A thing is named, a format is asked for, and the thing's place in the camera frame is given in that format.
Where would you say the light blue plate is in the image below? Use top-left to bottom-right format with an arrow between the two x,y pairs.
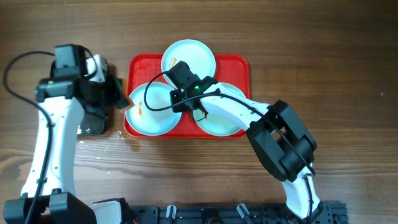
192,82 -> 249,138
125,82 -> 182,136
161,39 -> 216,80

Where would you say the orange green sponge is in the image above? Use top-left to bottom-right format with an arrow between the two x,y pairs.
116,78 -> 134,111

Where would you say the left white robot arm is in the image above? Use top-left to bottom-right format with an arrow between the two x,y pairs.
3,44 -> 139,223

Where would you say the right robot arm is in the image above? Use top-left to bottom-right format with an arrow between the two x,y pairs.
165,61 -> 320,223

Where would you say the black water tray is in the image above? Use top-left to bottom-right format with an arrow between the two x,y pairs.
49,56 -> 109,136

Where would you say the red plastic tray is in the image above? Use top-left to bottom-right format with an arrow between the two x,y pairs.
124,53 -> 250,139

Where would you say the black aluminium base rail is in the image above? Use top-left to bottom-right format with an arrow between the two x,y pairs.
131,202 -> 349,224

